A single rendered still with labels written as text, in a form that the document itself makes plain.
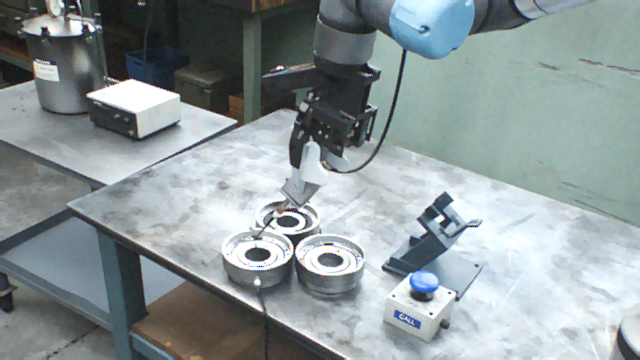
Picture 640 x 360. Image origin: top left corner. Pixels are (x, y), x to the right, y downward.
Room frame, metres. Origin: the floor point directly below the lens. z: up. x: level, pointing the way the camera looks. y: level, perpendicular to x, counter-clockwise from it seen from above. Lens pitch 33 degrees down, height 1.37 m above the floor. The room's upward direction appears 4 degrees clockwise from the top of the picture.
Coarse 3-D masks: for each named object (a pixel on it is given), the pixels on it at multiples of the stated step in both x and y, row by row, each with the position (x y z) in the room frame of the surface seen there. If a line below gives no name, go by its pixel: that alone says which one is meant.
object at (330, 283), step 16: (304, 240) 0.77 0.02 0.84; (320, 240) 0.79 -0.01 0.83; (336, 240) 0.79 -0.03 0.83; (352, 240) 0.78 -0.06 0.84; (320, 256) 0.76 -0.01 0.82; (336, 256) 0.76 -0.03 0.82; (304, 272) 0.71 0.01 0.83; (320, 272) 0.70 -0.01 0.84; (336, 272) 0.72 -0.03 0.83; (352, 272) 0.70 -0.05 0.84; (320, 288) 0.70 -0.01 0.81; (336, 288) 0.69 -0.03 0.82
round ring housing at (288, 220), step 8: (280, 200) 0.89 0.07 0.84; (264, 208) 0.87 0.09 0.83; (272, 208) 0.88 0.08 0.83; (304, 208) 0.88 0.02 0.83; (312, 208) 0.87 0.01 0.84; (256, 216) 0.83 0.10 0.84; (264, 216) 0.85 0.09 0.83; (280, 216) 0.86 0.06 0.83; (288, 216) 0.86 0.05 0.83; (296, 216) 0.86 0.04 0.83; (312, 216) 0.86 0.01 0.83; (256, 224) 0.82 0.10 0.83; (272, 224) 0.83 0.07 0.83; (280, 224) 0.86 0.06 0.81; (288, 224) 0.86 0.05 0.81; (296, 224) 0.86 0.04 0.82; (304, 224) 0.84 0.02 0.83; (312, 224) 0.84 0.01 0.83; (280, 232) 0.79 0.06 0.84; (288, 232) 0.79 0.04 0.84; (296, 232) 0.79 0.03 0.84; (304, 232) 0.80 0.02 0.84; (312, 232) 0.81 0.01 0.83; (296, 240) 0.79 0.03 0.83
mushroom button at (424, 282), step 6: (414, 276) 0.66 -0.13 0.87; (420, 276) 0.66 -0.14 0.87; (426, 276) 0.66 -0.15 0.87; (432, 276) 0.66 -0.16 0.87; (414, 282) 0.65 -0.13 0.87; (420, 282) 0.65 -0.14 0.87; (426, 282) 0.65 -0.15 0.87; (432, 282) 0.65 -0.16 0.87; (438, 282) 0.65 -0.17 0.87; (414, 288) 0.64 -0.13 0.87; (420, 288) 0.64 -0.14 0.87; (426, 288) 0.64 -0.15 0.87; (432, 288) 0.64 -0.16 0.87; (438, 288) 0.65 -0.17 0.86; (420, 294) 0.65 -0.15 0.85; (426, 294) 0.65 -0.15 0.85
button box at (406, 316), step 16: (400, 288) 0.67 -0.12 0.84; (400, 304) 0.64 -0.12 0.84; (416, 304) 0.64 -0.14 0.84; (432, 304) 0.64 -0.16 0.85; (448, 304) 0.65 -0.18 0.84; (384, 320) 0.65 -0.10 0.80; (400, 320) 0.63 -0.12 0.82; (416, 320) 0.62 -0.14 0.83; (432, 320) 0.61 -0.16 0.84; (416, 336) 0.62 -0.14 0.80; (432, 336) 0.62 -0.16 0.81
